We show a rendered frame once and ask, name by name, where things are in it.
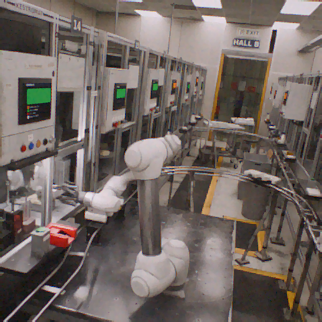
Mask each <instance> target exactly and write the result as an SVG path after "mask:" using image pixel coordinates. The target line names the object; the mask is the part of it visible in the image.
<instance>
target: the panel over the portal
mask: <svg viewBox="0 0 322 322"><path fill-rule="evenodd" d="M237 27H241V28H249V29H260V31H259V37H248V36H239V35H236V32H237ZM271 33H272V27H270V26H262V25H253V24H237V23H228V22H227V23H226V29H225V34H224V43H223V47H222V48H223V49H230V50H244V51H252V52H265V53H267V52H268V48H269V43H270V37H271ZM233 37H240V38H248V39H256V40H261V42H260V46H259V50H258V49H250V48H243V47H232V40H233Z"/></svg>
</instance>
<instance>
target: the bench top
mask: <svg viewBox="0 0 322 322"><path fill-rule="evenodd" d="M168 209H169V210H168ZM125 215H126V217H125V218H124V217H120V216H116V217H115V219H114V220H113V221H112V222H111V223H110V224H109V225H105V226H104V227H103V231H101V232H100V243H102V245H101V246H96V245H93V244H90V246H89V248H88V253H87V254H89V255H88V257H86V258H85V261H84V263H83V265H82V267H81V269H80V270H79V272H78V274H77V275H76V276H75V277H74V278H73V279H72V280H71V282H70V283H69V284H68V285H67V287H66V288H65V289H64V290H65V293H64V294H63V295H59V296H58V297H57V298H56V299H55V300H54V302H53V303H52V304H51V305H50V307H49V308H48V309H49V310H52V311H57V312H59V313H64V314H67V315H69V316H75V317H77V318H82V319H85V320H87V321H90V322H231V312H232V296H233V281H234V278H233V276H234V250H235V235H236V221H235V220H231V219H227V218H220V217H216V216H209V215H205V214H201V213H194V212H190V211H183V210H180V209H176V208H169V207H165V206H160V220H161V234H162V246H163V245H164V244H165V243H166V242H168V241H170V240H171V239H177V240H180V241H182V242H184V243H185V245H186V246H187V248H188V252H189V266H188V274H187V277H186V279H189V283H188V284H187V287H186V290H185V299H184V300H181V299H179V298H176V297H173V296H169V295H164V294H161V293H160V294H159V295H156V296H153V297H149V298H147V297H141V296H138V295H137V294H136V293H135V292H134V291H133V290H132V286H131V277H132V273H133V271H134V268H135V264H136V261H137V255H138V254H139V253H140V252H141V251H142V248H141V236H140V225H139V203H138V201H132V200H128V201H127V204H126V208H125ZM203 221H205V222H203ZM86 229H87V228H85V229H84V230H83V231H82V232H81V233H79V235H77V237H76V238H75V240H74V242H73V244H72V246H71V248H70V252H82V253H85V250H86V247H87V245H88V244H87V243H84V241H85V239H86ZM170 231H171V232H172V233H170ZM68 247H69V245H68V246H67V247H66V248H64V249H63V250H62V251H61V252H60V253H59V254H57V256H56V257H55V258H54V259H53V260H52V261H51V262H50V263H49V264H48V265H46V266H45V267H44V268H43V269H42V270H41V271H40V272H39V273H38V274H37V275H36V276H34V277H33V278H32V279H31V280H30V281H29V282H28V283H27V284H26V285H25V286H24V287H22V288H21V289H20V290H19V291H18V292H17V293H16V294H15V297H17V301H19V302H23V301H24V300H25V299H26V298H27V297H28V296H29V295H30V294H31V293H32V292H34V291H35V290H36V289H37V287H38V286H39V285H40V284H42V282H43V281H44V280H45V279H46V278H47V277H48V276H49V275H50V274H51V273H52V272H53V271H54V270H55V269H56V268H57V267H58V266H59V264H60V263H61V262H62V260H63V258H64V256H65V251H67V249H68ZM82 259H83V257H78V256H70V255H68V256H67V257H66V259H65V261H64V263H63V265H62V266H61V268H60V269H59V270H58V271H57V272H56V273H55V274H54V275H53V276H52V277H51V278H50V279H49V280H48V281H47V282H46V283H45V285H47V286H50V287H53V288H58V289H61V287H62V286H63V285H64V284H65V283H66V282H67V281H68V280H69V279H70V278H71V276H72V275H73V274H74V273H75V271H76V270H77V269H78V267H79V265H80V263H81V261H82ZM55 295H56V293H51V292H48V291H46V290H41V289H39V290H38V291H37V292H36V293H35V295H34V296H33V297H31V298H30V299H29V300H28V301H27V302H26V303H27V304H30V305H35V306H38V307H41V308H44V307H45V306H46V305H47V304H48V303H49V302H50V301H51V299H52V298H53V297H54V296H55Z"/></svg>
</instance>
